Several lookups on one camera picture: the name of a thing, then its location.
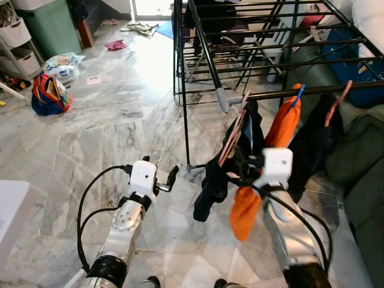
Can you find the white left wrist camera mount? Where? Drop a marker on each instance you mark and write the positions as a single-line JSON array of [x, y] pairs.
[[143, 179]]

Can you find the dark green sofa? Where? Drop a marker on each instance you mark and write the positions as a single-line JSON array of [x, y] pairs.
[[360, 156]]

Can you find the silver robot left leg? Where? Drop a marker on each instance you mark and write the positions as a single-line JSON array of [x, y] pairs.
[[151, 282]]

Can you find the blue floor mat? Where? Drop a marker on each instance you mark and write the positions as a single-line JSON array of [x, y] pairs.
[[165, 30]]

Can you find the pink paper slip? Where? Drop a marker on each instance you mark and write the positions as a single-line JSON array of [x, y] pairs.
[[94, 80]]

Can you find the orange garment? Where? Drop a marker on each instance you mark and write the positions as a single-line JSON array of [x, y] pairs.
[[282, 129]]

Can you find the red and blue bag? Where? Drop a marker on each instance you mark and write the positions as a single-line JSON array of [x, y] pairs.
[[48, 102]]

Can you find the dark blue bag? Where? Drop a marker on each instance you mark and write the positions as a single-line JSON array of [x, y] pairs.
[[354, 66]]

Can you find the pink cloth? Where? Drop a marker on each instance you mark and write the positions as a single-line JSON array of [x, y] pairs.
[[116, 45]]

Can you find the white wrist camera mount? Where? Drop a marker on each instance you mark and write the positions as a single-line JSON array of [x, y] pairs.
[[143, 179], [275, 167]]

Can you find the red cloth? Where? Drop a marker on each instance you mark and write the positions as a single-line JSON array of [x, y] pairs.
[[312, 21]]

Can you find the silver robot right leg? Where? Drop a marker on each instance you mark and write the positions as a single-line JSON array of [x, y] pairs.
[[227, 284]]

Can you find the white plastic drawer unit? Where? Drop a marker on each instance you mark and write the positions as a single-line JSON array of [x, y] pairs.
[[18, 57]]

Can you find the brown wooden furniture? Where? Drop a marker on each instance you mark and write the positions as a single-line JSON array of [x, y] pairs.
[[86, 33]]

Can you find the silver robot leg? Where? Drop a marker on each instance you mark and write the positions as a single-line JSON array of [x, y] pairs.
[[227, 284], [151, 282]]

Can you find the white printed plastic bag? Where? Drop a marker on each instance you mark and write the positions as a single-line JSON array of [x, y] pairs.
[[63, 66]]

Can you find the navy blue garment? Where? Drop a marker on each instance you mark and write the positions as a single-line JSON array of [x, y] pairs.
[[213, 180], [315, 147]]

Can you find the blue plastic hanger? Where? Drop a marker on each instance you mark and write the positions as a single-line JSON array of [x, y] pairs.
[[298, 96]]

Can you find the green laundry bin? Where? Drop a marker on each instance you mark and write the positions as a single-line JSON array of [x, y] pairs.
[[51, 27]]

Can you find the white pillow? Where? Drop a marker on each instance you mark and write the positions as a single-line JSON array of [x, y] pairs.
[[369, 24]]

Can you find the pale crumpled cloth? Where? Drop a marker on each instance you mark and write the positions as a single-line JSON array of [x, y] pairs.
[[141, 28]]

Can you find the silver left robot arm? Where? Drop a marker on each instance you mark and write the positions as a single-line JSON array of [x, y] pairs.
[[123, 225]]

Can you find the black metal drying rack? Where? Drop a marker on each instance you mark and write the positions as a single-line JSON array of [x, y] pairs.
[[264, 94]]

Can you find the pink plastic hanger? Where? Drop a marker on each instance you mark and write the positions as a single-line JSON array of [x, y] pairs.
[[339, 102], [234, 135]]

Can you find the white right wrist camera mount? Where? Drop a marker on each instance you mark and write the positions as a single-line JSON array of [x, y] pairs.
[[275, 167]]

